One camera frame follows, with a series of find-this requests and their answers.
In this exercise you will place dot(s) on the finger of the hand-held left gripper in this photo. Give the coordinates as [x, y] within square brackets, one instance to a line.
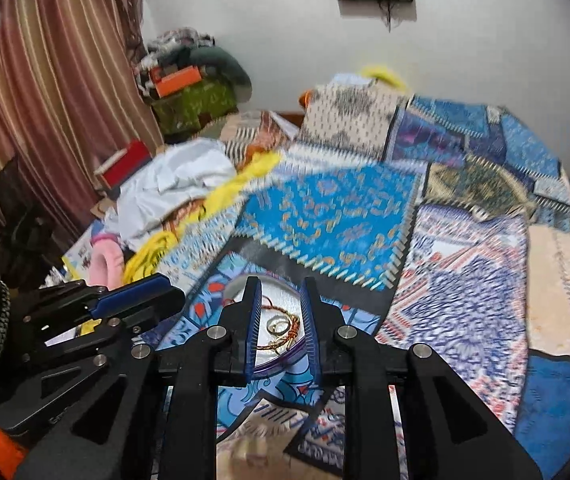
[162, 307]
[130, 294]

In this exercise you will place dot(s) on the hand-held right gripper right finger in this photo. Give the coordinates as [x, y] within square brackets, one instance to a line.
[310, 325]

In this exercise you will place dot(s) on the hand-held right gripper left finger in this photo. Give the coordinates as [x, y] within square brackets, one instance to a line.
[254, 325]

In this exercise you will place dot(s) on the heart-shaped purple jewelry box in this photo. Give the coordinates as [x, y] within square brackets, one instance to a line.
[280, 355]

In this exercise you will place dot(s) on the white cloth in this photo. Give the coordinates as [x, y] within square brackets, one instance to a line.
[175, 180]

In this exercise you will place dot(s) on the blue patchwork blanket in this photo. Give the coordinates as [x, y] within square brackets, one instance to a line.
[415, 260]

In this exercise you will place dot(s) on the red box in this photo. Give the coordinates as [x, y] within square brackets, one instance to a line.
[127, 165]

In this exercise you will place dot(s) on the yellow cloth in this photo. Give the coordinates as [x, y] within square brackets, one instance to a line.
[230, 187]

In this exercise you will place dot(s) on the striped orange cloth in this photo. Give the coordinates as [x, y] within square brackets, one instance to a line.
[260, 130]

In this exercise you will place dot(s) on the green patterned bag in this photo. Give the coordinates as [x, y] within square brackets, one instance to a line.
[195, 105]

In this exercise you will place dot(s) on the cream patterned pillow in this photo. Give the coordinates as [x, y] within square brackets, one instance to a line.
[350, 115]

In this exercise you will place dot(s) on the orange box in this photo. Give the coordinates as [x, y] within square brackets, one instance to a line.
[175, 82]

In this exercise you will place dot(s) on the striped brown curtain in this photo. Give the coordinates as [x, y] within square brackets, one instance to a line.
[55, 70]

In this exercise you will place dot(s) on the grey cushion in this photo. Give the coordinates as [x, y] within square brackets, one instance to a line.
[230, 70]

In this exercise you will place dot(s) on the pile of clothes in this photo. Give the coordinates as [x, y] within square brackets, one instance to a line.
[170, 50]

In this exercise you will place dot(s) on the yellow plush item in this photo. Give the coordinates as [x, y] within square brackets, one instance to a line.
[382, 74]

